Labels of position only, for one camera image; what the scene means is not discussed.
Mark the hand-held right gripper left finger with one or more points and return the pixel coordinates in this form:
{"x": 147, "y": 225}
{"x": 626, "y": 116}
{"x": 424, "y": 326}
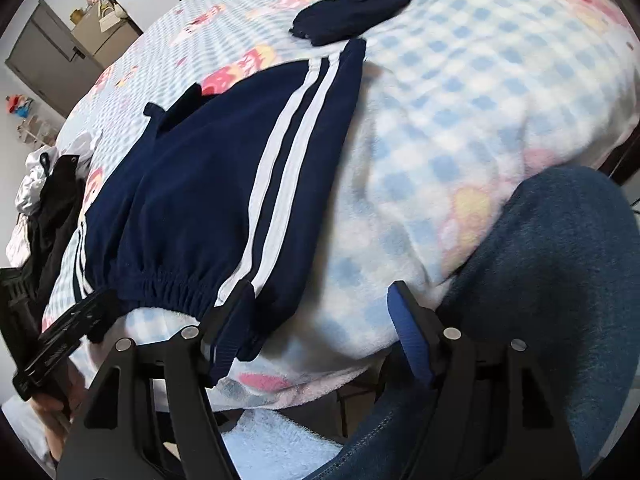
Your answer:
{"x": 225, "y": 310}

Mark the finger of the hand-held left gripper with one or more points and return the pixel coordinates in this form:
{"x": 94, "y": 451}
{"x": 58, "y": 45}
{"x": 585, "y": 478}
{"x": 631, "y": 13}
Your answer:
{"x": 100, "y": 312}

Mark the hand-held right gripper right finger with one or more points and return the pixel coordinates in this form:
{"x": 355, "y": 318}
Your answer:
{"x": 410, "y": 335}

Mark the navy white-striped pants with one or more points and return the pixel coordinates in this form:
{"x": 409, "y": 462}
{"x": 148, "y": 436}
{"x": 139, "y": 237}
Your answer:
{"x": 200, "y": 185}

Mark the person's left hand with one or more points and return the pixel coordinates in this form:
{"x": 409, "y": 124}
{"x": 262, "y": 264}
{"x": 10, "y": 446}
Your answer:
{"x": 75, "y": 390}

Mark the black garment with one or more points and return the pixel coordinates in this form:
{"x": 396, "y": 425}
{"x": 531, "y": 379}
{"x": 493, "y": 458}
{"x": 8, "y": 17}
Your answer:
{"x": 55, "y": 220}

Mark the white fluffy cloth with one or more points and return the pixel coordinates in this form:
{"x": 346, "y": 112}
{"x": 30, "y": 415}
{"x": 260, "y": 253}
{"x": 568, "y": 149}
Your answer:
{"x": 280, "y": 435}

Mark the white garment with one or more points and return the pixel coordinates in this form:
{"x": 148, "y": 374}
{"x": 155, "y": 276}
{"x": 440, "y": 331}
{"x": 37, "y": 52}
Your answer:
{"x": 30, "y": 185}

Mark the person's jeans-clad leg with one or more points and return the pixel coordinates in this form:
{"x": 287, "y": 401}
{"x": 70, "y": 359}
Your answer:
{"x": 550, "y": 260}

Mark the white shelf rack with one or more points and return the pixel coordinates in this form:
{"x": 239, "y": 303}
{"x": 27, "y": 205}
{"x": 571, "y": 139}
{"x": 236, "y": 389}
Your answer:
{"x": 37, "y": 130}

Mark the blue checked printed blanket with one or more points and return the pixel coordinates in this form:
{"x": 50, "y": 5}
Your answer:
{"x": 450, "y": 135}

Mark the grey door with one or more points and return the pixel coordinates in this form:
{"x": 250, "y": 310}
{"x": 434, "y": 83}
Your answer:
{"x": 45, "y": 60}

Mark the beige cabinet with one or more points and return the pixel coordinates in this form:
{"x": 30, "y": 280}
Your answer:
{"x": 110, "y": 40}

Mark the small yellow toy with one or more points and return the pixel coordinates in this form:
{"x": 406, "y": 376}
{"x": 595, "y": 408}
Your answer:
{"x": 77, "y": 15}

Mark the white bag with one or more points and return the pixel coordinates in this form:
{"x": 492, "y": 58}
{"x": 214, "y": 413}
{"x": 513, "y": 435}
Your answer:
{"x": 114, "y": 12}

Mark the folded navy garment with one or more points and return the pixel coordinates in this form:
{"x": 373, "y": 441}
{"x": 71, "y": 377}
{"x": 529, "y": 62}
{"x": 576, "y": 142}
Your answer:
{"x": 360, "y": 5}

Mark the colourful wall doll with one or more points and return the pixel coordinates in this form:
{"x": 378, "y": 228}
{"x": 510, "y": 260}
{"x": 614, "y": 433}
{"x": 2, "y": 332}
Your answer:
{"x": 19, "y": 105}

